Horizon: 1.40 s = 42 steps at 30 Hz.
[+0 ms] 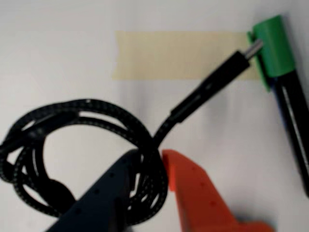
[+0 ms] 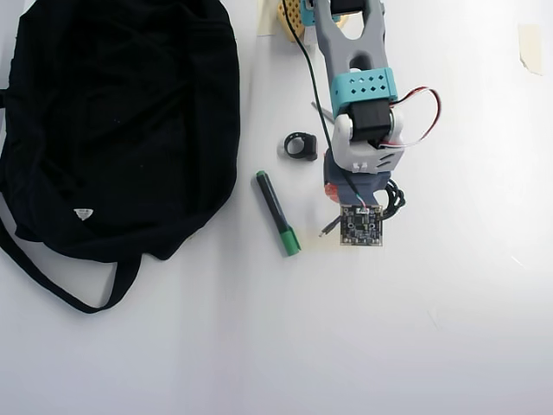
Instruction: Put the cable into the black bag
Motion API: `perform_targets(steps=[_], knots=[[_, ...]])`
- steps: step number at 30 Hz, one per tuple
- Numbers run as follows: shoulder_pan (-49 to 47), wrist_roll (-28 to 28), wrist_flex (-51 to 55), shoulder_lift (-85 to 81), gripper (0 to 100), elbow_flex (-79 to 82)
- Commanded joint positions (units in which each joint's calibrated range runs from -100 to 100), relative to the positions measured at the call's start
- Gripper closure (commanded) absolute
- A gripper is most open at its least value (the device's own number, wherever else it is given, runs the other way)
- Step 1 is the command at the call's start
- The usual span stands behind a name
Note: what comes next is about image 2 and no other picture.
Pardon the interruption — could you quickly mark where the navy gripper body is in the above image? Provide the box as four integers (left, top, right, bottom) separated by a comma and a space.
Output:
322, 150, 395, 207

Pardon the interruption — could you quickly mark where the black fabric bag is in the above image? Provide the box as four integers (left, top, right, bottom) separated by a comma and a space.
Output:
0, 0, 242, 316

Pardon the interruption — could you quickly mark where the wide beige masking tape strip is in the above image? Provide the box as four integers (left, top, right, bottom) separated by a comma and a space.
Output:
298, 229, 342, 252

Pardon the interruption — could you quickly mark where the black marker with green cap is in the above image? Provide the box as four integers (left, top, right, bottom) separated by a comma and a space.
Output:
255, 169, 302, 259

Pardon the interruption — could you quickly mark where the yellow perforated block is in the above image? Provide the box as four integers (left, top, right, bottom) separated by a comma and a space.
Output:
276, 0, 313, 43

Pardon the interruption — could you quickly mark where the narrow beige masking tape strip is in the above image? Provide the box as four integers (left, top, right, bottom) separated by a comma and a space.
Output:
257, 0, 280, 37

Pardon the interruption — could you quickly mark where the torn beige masking tape piece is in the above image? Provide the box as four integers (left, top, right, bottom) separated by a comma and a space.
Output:
517, 23, 544, 77

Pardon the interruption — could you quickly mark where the black camera circuit board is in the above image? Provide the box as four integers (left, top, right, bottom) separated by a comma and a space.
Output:
339, 203, 385, 248

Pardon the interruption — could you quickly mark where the black ring-shaped strap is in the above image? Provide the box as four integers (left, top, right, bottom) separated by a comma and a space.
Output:
283, 131, 320, 163

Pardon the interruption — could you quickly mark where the thin black camera cable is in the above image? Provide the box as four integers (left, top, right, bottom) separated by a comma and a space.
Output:
280, 0, 371, 209

